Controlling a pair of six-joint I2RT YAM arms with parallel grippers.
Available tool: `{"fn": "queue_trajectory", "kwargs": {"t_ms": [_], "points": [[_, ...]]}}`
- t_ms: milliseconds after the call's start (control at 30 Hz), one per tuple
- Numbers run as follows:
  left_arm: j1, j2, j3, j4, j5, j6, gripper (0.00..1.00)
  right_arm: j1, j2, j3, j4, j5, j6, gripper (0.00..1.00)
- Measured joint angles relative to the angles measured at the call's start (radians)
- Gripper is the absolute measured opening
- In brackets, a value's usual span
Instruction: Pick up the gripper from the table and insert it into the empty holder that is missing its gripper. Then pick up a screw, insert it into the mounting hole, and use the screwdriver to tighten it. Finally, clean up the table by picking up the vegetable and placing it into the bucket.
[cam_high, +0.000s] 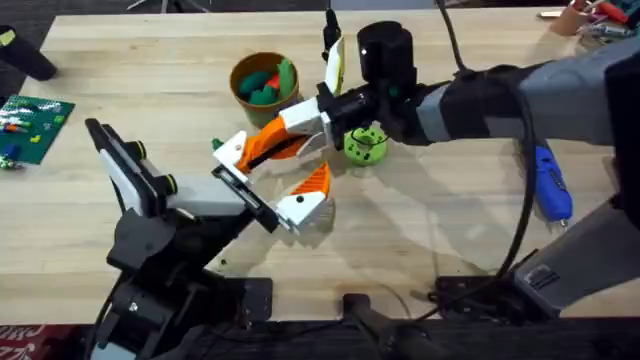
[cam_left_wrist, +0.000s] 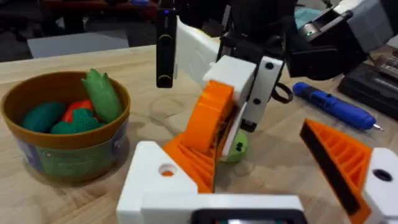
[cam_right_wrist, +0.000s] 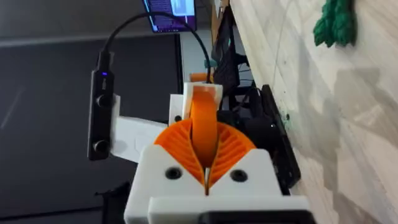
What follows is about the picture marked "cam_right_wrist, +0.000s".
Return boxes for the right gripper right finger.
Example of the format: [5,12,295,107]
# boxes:
[207,121,282,197]

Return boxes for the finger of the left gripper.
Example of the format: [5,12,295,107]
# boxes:
[182,82,224,169]
[169,93,185,126]

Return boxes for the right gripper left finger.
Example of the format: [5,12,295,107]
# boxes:
[124,118,208,224]

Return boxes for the green toy vegetable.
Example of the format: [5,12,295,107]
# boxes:
[313,0,358,49]

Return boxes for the computer monitor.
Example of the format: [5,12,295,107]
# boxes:
[142,0,198,34]

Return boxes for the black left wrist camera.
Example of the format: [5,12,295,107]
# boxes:
[87,50,115,162]

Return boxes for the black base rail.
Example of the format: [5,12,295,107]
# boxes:
[260,83,302,197]

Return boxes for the black camera cable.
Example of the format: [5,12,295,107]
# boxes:
[102,11,213,84]

